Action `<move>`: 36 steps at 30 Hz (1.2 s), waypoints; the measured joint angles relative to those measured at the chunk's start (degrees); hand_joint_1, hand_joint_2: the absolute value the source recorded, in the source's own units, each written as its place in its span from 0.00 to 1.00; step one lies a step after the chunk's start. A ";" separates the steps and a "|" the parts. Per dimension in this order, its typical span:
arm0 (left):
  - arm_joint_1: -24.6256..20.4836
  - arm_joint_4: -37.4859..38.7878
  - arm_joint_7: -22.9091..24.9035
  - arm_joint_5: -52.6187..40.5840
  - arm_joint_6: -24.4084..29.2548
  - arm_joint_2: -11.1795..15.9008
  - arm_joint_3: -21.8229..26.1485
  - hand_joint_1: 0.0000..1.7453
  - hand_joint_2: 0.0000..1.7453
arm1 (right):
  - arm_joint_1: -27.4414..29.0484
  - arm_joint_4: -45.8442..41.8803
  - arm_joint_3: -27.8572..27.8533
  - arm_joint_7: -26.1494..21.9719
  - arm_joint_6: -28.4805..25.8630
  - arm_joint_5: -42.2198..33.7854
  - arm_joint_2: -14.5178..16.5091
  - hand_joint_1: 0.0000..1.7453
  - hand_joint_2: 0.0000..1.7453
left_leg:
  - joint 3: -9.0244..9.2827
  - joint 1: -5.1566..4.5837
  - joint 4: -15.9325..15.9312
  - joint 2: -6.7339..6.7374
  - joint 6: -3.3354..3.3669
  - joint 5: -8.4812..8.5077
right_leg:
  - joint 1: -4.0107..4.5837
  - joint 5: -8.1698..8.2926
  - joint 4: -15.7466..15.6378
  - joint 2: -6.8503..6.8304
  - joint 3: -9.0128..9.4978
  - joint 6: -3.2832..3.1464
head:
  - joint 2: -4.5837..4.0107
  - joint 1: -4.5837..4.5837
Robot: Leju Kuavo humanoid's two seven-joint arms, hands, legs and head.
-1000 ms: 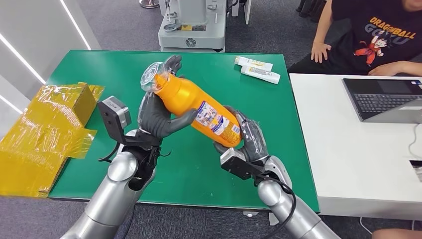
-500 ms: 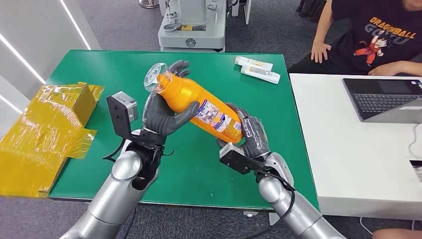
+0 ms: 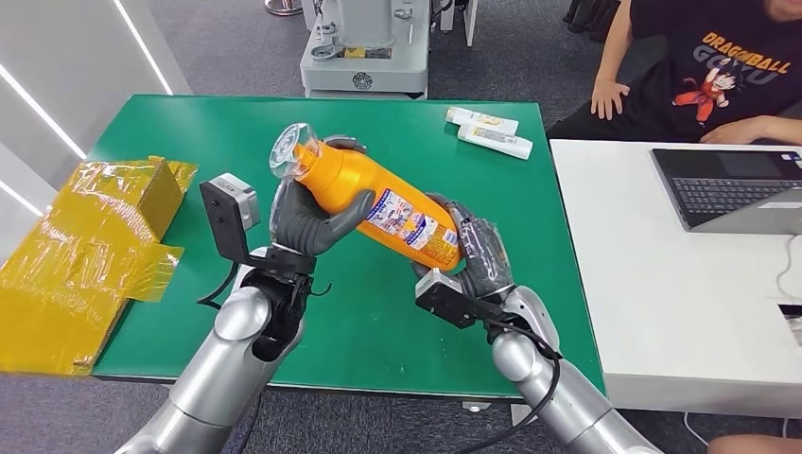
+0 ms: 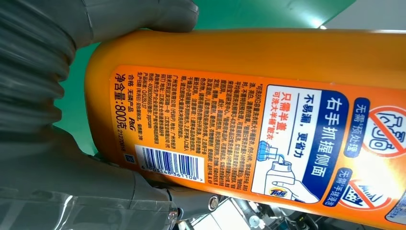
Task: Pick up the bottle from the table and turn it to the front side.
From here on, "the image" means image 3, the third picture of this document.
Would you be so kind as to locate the person's knee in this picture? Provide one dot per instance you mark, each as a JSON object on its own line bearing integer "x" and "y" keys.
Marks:
{"x": 758, "y": 446}

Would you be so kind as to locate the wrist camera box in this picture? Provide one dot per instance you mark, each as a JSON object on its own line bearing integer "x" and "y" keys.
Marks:
{"x": 225, "y": 213}
{"x": 445, "y": 297}

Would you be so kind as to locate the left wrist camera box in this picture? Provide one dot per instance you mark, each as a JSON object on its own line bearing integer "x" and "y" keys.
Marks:
{"x": 225, "y": 213}

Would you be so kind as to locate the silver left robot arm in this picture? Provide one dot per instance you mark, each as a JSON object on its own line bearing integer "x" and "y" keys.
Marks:
{"x": 219, "y": 376}

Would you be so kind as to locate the black flat object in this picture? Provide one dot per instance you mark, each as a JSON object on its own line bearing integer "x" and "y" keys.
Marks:
{"x": 792, "y": 323}

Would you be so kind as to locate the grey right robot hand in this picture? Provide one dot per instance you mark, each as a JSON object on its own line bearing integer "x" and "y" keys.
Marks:
{"x": 489, "y": 257}

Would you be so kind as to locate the chrome round stand base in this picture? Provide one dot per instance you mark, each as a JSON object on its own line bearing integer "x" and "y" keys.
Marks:
{"x": 283, "y": 6}

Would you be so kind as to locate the black chair legs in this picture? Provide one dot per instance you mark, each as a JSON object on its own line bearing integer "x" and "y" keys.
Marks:
{"x": 586, "y": 15}

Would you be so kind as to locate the orange detergent bottle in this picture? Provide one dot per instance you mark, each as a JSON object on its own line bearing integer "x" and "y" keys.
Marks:
{"x": 351, "y": 182}

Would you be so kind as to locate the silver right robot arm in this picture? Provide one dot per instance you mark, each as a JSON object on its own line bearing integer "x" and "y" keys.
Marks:
{"x": 576, "y": 407}

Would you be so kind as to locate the yellow tape-wrapped cardboard box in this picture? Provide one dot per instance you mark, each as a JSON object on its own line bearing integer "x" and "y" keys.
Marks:
{"x": 81, "y": 263}

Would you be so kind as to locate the white furniture leg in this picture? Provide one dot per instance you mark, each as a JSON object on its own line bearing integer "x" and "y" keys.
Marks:
{"x": 468, "y": 19}

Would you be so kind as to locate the white tube with yellow print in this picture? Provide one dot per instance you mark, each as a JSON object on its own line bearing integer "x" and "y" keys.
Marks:
{"x": 497, "y": 143}
{"x": 481, "y": 119}

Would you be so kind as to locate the person's left hand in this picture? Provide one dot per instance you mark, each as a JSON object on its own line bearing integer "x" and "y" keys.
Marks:
{"x": 733, "y": 131}

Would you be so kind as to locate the person's right hand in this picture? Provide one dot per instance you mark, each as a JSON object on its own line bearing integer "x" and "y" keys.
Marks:
{"x": 609, "y": 99}

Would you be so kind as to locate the person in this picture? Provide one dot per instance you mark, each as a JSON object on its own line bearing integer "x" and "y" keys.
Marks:
{"x": 708, "y": 56}

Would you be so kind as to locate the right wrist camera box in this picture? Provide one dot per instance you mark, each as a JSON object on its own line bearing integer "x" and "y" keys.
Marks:
{"x": 445, "y": 297}

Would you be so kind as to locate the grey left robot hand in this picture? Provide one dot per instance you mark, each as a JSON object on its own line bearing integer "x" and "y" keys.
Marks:
{"x": 301, "y": 228}

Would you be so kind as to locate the dark grey laptop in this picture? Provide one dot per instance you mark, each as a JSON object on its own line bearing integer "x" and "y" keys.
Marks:
{"x": 720, "y": 188}

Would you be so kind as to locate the white machine base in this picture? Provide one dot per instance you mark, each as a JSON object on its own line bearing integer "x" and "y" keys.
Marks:
{"x": 363, "y": 62}

